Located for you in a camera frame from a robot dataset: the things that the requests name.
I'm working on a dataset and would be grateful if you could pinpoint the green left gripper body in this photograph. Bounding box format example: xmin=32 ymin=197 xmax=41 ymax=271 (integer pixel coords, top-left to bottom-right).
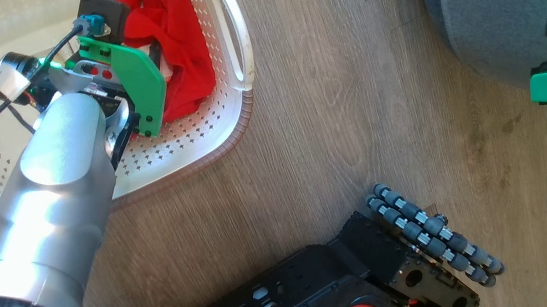
xmin=59 ymin=22 xmax=176 ymax=152

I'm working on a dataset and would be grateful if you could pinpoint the red cloth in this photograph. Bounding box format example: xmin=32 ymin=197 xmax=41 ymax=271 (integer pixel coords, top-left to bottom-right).
xmin=111 ymin=0 xmax=222 ymax=129

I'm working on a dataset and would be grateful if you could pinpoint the grey roller omni wheel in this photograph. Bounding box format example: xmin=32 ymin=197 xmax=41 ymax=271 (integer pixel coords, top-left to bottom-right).
xmin=363 ymin=164 xmax=509 ymax=306

